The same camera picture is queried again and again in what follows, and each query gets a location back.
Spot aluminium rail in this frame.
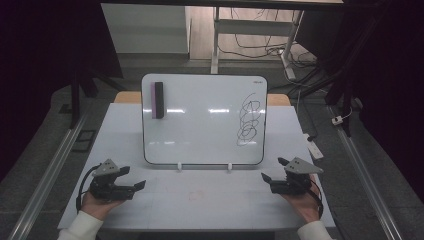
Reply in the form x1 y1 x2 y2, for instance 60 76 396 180
8 109 92 240
328 105 403 240

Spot black metal stand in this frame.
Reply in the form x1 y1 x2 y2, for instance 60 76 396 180
68 64 118 130
288 33 369 138

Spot white whiteboard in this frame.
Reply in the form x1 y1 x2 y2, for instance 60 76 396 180
141 73 269 166

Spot white power strip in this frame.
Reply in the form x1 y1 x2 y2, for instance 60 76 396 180
303 133 325 160

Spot person's left hand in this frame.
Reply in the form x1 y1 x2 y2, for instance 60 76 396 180
80 191 127 221

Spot black floor cables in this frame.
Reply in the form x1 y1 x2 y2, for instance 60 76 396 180
218 8 318 69

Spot person's right hand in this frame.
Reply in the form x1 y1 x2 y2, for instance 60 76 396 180
281 174 323 224

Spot wooden board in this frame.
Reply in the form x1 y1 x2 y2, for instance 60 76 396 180
113 91 292 107

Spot purple whiteboard eraser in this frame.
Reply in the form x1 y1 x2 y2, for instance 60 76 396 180
150 81 166 120

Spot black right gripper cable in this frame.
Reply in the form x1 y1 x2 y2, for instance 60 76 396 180
308 183 325 220

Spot white cabinet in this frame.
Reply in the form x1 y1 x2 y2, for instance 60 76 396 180
100 3 192 55

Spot black floor frame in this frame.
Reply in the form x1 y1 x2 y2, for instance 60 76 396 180
72 129 98 154

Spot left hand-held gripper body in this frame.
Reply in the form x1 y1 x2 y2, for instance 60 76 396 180
89 158 137 202

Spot white desk frame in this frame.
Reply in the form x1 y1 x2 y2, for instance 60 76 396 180
210 6 305 81

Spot black curtain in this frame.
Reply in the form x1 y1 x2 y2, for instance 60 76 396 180
296 0 424 194
0 0 124 183

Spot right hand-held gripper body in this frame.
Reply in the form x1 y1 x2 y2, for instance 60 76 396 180
269 156 324 196

